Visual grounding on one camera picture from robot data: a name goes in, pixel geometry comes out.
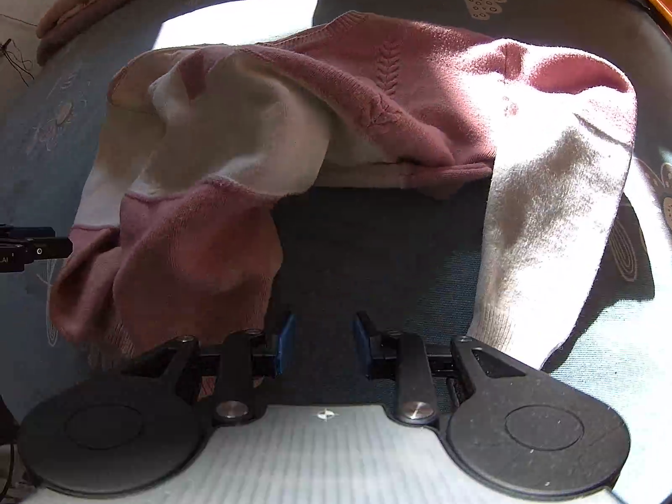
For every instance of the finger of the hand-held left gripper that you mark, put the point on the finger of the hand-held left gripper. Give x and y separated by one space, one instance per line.
31 231
52 249

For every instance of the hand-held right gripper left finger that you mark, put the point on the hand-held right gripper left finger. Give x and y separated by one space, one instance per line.
283 346

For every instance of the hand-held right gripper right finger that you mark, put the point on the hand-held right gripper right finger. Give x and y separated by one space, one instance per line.
362 344

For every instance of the pink and white knit sweater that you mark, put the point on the pink and white knit sweater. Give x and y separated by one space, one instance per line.
420 89

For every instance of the blue floral bed sheet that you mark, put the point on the blue floral bed sheet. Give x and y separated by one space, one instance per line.
367 252

